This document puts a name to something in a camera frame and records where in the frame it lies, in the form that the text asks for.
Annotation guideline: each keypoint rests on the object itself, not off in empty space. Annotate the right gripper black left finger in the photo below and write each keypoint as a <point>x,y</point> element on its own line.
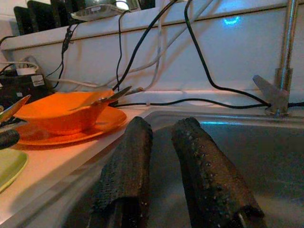
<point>126,171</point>

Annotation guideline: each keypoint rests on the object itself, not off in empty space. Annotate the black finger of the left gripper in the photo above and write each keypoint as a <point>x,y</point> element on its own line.
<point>9,139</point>

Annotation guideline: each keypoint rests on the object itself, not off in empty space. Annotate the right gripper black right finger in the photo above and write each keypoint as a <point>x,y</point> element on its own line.
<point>206,175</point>

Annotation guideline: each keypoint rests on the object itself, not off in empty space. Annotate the green plate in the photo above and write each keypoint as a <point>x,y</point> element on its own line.
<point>9,166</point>

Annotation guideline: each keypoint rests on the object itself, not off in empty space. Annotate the black power adapter box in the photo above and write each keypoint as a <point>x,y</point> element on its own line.
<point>21,90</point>

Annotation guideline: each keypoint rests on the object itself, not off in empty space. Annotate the orange plate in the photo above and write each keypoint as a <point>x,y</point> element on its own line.
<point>111,121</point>

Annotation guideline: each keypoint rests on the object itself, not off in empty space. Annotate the orange bowl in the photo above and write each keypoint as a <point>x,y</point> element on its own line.
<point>59,114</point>

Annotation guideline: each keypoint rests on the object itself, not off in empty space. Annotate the stainless steel sink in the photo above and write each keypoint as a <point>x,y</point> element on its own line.
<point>261,154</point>

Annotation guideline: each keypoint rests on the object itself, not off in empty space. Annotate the white plug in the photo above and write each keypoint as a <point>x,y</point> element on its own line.
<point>26,70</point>

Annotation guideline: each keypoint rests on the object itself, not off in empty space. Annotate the metal tongs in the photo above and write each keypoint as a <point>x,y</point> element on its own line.
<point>118,93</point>

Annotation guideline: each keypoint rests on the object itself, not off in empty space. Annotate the black flat tablet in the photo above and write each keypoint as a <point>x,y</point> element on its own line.
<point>22,21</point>
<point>41,15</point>

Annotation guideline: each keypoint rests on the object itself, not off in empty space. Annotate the steel faucet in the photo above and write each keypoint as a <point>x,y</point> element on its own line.
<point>288,47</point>

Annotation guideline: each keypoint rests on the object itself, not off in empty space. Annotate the silver flat device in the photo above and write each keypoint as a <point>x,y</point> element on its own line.
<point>95,12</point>

